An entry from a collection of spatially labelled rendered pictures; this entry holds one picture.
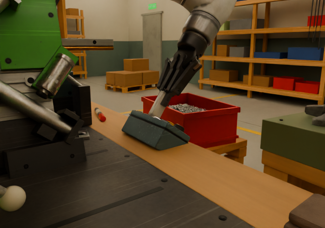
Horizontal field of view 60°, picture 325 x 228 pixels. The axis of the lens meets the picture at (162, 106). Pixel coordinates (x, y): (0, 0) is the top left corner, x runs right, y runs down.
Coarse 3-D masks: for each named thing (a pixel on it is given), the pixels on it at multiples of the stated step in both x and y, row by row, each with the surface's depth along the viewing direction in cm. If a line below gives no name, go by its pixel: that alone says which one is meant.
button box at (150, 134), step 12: (132, 120) 68; (144, 120) 64; (156, 120) 61; (132, 132) 65; (144, 132) 62; (156, 132) 59; (168, 132) 59; (180, 132) 61; (156, 144) 58; (168, 144) 59; (180, 144) 61
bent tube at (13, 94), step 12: (0, 0) 48; (12, 0) 49; (0, 12) 49; (0, 84) 47; (0, 96) 47; (12, 96) 48; (24, 96) 49; (24, 108) 49; (36, 108) 50; (36, 120) 50; (48, 120) 51; (60, 120) 52; (60, 132) 52
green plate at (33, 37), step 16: (32, 0) 54; (48, 0) 56; (0, 16) 51; (16, 16) 52; (32, 16) 54; (48, 16) 55; (0, 32) 50; (16, 32) 52; (32, 32) 54; (48, 32) 55; (0, 48) 50; (16, 48) 52; (32, 48) 53; (48, 48) 55; (0, 64) 50; (16, 64) 51; (32, 64) 53
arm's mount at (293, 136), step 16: (304, 112) 82; (272, 128) 69; (288, 128) 66; (304, 128) 63; (320, 128) 63; (272, 144) 70; (288, 144) 66; (304, 144) 63; (320, 144) 60; (304, 160) 64; (320, 160) 60
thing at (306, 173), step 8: (264, 152) 72; (264, 160) 73; (272, 160) 71; (280, 160) 69; (288, 160) 67; (280, 168) 69; (288, 168) 67; (296, 168) 65; (304, 168) 64; (312, 168) 62; (296, 176) 66; (304, 176) 64; (312, 176) 62; (320, 176) 61; (320, 184) 61
